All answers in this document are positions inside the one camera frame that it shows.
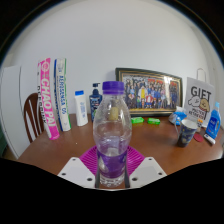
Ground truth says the white green shuttlecock tube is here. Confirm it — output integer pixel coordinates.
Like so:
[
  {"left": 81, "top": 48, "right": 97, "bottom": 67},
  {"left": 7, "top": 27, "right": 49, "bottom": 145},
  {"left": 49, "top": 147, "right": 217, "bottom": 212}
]
[{"left": 53, "top": 58, "right": 72, "bottom": 133}]

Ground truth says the blue detergent bottle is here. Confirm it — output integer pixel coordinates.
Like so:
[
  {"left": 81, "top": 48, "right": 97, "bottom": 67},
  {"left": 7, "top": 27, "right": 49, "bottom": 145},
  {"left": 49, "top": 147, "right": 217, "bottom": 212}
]
[{"left": 204, "top": 101, "right": 222, "bottom": 140}]

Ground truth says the framed group photo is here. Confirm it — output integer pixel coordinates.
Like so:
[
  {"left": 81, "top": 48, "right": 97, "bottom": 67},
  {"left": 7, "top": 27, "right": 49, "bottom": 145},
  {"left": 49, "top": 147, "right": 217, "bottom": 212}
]
[{"left": 115, "top": 67, "right": 184, "bottom": 118}]

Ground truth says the white printed paper bag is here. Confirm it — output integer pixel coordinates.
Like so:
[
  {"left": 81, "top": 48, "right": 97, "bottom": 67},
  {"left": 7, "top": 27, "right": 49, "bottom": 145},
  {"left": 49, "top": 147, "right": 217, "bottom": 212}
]
[{"left": 183, "top": 68, "right": 216, "bottom": 129}]

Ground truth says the white blue-capped lotion bottle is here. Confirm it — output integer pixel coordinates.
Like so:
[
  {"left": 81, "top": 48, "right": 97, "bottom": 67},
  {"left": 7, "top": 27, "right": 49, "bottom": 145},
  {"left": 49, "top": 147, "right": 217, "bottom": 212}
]
[{"left": 74, "top": 89, "right": 89, "bottom": 127}]

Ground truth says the colourful puzzle cube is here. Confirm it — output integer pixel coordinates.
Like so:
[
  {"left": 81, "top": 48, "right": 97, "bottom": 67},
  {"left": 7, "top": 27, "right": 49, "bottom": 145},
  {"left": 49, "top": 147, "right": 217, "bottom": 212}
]
[{"left": 196, "top": 118, "right": 205, "bottom": 134}]

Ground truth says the clear purple-capped water bottle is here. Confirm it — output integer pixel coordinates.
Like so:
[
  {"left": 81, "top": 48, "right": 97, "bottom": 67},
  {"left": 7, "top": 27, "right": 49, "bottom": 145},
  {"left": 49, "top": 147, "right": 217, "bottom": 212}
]
[{"left": 92, "top": 80, "right": 133, "bottom": 188}]

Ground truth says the brown wooden chair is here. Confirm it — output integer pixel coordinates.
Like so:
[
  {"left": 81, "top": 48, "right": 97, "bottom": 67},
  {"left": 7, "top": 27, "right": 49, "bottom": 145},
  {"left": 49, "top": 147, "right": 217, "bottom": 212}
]
[{"left": 23, "top": 92, "right": 46, "bottom": 144}]

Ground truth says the white remote control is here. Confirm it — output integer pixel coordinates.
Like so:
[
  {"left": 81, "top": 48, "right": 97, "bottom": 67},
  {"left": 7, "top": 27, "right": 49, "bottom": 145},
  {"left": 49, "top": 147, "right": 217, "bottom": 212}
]
[{"left": 203, "top": 133, "right": 217, "bottom": 146}]

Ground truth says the flat round red coaster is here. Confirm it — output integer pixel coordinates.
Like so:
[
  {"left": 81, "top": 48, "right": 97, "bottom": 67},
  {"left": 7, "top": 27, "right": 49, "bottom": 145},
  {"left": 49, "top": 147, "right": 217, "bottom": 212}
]
[{"left": 193, "top": 132, "right": 204, "bottom": 143}]

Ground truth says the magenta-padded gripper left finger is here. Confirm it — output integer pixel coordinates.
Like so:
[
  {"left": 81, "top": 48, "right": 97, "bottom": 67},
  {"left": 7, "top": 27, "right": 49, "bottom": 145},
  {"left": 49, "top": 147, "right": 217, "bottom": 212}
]
[{"left": 57, "top": 145, "right": 101, "bottom": 190}]

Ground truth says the small green packet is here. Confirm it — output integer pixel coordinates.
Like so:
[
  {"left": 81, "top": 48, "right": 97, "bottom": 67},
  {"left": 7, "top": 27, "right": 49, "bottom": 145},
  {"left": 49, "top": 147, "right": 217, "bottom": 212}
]
[
  {"left": 130, "top": 116, "right": 145, "bottom": 125},
  {"left": 147, "top": 117, "right": 161, "bottom": 126}
]

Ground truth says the dark blue pump bottle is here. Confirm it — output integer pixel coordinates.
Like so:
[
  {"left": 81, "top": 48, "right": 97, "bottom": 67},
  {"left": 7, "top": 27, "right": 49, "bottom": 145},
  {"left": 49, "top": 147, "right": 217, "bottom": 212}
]
[{"left": 88, "top": 82, "right": 103, "bottom": 122}]

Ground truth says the blue tissue pack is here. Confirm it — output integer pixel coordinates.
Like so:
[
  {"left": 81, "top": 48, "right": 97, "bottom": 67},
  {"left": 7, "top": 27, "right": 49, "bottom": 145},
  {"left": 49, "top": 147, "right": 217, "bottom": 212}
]
[{"left": 168, "top": 106, "right": 188, "bottom": 127}]

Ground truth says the pink shuttlecock tube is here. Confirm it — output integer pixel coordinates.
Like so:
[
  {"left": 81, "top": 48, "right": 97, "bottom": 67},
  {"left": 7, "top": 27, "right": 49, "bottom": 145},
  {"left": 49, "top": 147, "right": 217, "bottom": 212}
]
[{"left": 36, "top": 57, "right": 61, "bottom": 141}]

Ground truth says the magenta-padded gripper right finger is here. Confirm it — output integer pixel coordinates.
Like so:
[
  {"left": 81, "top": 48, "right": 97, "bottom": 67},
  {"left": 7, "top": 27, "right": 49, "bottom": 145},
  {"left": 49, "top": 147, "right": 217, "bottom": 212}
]
[{"left": 124, "top": 145, "right": 168, "bottom": 190}]

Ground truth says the blue patterned paper cup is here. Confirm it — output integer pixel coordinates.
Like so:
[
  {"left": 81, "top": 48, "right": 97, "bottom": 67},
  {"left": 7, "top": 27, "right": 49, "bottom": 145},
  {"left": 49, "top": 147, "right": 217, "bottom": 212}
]
[{"left": 175, "top": 118, "right": 199, "bottom": 148}]

